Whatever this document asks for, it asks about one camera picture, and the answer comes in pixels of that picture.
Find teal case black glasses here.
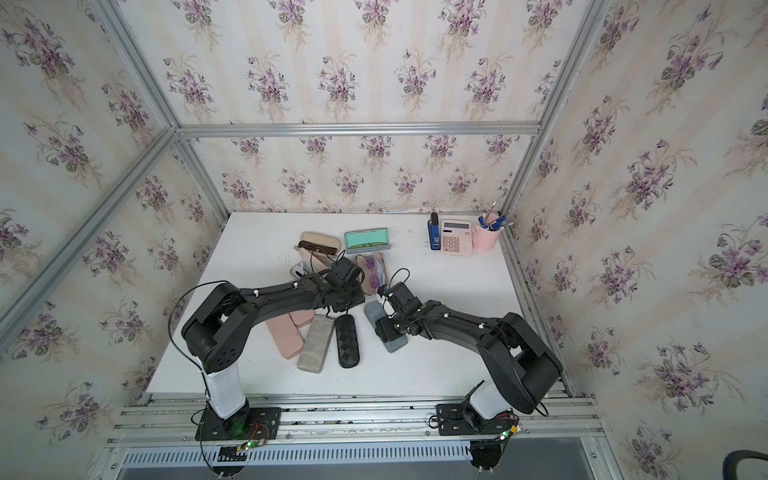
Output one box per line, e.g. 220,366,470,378
364,301,408,353

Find plaid case purple glasses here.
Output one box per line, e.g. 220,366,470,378
355,252,389,296

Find beige case black glasses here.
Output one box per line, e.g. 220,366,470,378
334,314,360,369

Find grey case red sunglasses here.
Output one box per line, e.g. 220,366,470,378
297,315,335,374

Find pink case white sunglasses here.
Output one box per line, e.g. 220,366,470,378
290,247,335,279

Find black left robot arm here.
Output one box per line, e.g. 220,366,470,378
181,257,365,421

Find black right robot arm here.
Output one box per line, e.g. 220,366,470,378
377,282,563,420

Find purple pink glasses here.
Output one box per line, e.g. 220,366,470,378
366,257,387,291

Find beige case brown glasses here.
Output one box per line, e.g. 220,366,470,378
295,231,342,257

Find brown tortoise glasses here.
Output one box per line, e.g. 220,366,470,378
296,241,325,253

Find grey teal-lined glasses case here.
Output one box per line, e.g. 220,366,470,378
344,228,391,253

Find blue black stapler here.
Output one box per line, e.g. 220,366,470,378
427,212,441,251

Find pink calculator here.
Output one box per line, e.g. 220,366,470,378
440,219,473,256

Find pink pen cup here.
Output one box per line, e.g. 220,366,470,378
472,225,501,252

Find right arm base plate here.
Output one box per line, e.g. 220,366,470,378
428,403,519,438

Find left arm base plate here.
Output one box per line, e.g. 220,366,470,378
195,405,282,443

